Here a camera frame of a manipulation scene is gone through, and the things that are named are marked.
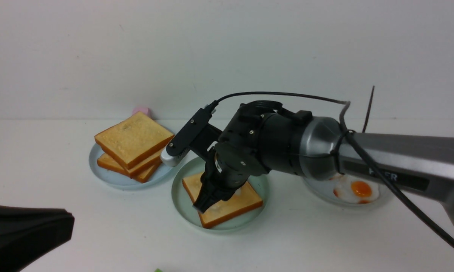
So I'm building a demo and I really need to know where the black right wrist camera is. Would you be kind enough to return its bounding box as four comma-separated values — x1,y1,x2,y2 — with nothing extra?
160,103,222,167

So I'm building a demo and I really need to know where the light blue bread plate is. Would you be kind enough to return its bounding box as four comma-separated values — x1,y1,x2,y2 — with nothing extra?
90,143,169,189

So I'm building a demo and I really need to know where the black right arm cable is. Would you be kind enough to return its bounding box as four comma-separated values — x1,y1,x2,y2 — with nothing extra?
206,86,454,260

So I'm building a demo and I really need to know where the grey plate with eggs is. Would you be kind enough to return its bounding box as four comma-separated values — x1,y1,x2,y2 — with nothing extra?
304,174,393,210

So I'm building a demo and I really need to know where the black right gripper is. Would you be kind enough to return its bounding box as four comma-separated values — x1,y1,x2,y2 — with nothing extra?
193,100,313,214

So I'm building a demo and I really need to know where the light green centre plate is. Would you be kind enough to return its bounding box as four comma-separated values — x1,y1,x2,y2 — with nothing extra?
171,157,270,233

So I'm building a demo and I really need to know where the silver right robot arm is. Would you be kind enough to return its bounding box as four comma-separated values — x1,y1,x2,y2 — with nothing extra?
194,100,454,247

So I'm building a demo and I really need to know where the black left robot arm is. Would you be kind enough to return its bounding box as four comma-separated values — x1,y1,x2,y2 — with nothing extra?
0,184,224,272

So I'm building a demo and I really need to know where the pink cube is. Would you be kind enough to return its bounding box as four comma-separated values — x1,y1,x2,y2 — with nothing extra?
131,106,151,117

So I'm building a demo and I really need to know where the toast slice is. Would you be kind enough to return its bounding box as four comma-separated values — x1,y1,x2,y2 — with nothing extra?
133,162,162,184
96,150,161,179
94,111,174,170
182,173,263,229

